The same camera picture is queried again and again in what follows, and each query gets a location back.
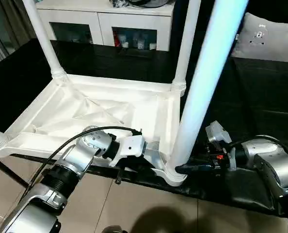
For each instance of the white plastic table top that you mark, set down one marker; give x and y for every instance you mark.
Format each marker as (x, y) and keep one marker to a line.
(98, 106)

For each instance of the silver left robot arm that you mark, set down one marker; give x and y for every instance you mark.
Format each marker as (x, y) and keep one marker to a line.
(68, 160)

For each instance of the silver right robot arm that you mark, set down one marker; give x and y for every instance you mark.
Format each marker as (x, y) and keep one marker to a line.
(275, 167)

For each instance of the black robot body part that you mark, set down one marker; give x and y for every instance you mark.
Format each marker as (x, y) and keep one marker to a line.
(113, 229)

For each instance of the black work mat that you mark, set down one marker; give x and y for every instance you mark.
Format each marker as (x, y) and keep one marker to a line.
(255, 97)

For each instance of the grey printed pillow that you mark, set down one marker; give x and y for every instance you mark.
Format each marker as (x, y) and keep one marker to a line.
(267, 41)

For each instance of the white cabinet with glass doors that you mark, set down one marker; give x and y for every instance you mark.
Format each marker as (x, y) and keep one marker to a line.
(98, 21)

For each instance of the black plastic packet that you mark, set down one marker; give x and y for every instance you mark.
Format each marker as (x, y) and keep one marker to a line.
(118, 3)

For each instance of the black sofa with gold label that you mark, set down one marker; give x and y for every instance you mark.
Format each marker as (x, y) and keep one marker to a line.
(267, 9)

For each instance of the grey window curtain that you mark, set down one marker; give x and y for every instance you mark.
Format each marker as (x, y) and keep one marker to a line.
(8, 24)

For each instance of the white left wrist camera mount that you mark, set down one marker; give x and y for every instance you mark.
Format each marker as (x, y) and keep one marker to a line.
(132, 148)

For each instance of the black metal frame bar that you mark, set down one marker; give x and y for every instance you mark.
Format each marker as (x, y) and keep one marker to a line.
(8, 173)

